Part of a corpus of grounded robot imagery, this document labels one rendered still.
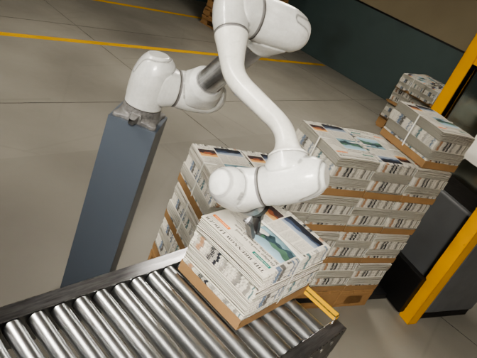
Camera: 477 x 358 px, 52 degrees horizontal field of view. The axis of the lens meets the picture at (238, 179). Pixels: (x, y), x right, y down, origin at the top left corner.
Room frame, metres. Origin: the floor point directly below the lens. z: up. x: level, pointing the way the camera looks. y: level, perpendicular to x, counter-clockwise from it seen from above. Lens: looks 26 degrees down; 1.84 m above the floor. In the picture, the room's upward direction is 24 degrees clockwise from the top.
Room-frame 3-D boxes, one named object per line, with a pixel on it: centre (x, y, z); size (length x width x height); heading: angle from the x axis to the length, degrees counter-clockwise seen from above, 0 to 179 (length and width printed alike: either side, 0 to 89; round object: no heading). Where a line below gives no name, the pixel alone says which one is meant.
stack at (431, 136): (2.80, -0.88, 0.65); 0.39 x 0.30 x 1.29; 36
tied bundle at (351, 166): (2.46, -0.40, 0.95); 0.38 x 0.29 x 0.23; 37
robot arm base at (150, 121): (1.83, 0.48, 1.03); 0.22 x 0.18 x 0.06; 4
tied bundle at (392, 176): (2.63, -0.64, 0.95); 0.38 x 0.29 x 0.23; 36
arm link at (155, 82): (1.85, 0.47, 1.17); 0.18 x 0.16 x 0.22; 121
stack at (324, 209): (2.38, -0.29, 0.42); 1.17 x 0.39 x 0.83; 126
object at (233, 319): (1.27, -0.10, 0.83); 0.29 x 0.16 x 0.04; 57
